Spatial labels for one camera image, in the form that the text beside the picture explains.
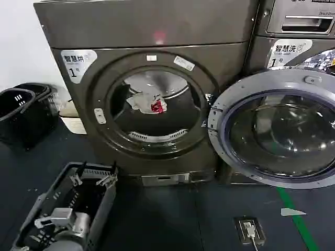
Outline metal floor socket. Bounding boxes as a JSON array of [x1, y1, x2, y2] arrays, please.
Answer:
[[233, 215, 266, 245]]

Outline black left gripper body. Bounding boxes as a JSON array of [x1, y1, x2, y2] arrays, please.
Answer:
[[66, 182, 108, 217]]

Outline round glass dryer door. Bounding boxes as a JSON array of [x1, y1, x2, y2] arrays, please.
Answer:
[[208, 68, 335, 189]]

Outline grey front-load dryer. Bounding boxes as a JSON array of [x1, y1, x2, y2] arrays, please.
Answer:
[[33, 0, 260, 187]]

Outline pale floor sticker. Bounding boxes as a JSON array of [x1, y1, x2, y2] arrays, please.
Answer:
[[280, 208, 307, 218]]

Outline white and red garment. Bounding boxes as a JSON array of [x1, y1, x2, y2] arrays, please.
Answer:
[[126, 91, 169, 115]]

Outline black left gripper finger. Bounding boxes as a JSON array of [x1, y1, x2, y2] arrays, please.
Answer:
[[69, 161, 87, 187], [96, 161, 118, 188]]

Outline grey machine with drawer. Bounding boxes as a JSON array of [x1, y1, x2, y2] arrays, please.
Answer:
[[250, 0, 335, 76]]

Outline black plastic basket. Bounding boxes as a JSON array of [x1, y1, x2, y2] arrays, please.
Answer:
[[13, 82, 60, 147], [0, 88, 37, 151]]

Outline white plug cable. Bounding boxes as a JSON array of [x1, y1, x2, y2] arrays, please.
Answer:
[[243, 221, 263, 251]]

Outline white box appliance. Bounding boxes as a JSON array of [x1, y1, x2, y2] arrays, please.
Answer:
[[58, 100, 87, 135]]

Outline grey slatted laundry basket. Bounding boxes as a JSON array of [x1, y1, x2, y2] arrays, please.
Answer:
[[11, 161, 120, 251]]

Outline green floor tape strip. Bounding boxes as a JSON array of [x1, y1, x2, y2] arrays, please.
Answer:
[[276, 187, 320, 251]]

